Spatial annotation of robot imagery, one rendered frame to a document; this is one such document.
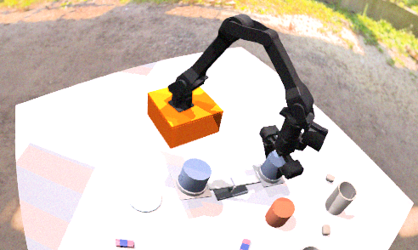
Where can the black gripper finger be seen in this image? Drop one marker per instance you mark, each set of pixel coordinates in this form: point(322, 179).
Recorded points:
point(279, 173)
point(267, 148)

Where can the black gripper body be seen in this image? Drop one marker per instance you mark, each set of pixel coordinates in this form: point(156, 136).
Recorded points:
point(283, 146)

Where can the grey cylindrical cup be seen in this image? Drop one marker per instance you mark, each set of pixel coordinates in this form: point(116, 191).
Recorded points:
point(340, 198)
point(310, 247)

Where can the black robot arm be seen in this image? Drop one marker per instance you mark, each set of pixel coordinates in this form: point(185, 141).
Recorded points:
point(299, 113)

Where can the pink eraser with blue sleeve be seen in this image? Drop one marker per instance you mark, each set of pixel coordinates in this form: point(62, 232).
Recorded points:
point(124, 243)

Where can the orange cylinder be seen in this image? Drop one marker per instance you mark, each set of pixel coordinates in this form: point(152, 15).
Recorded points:
point(280, 211)

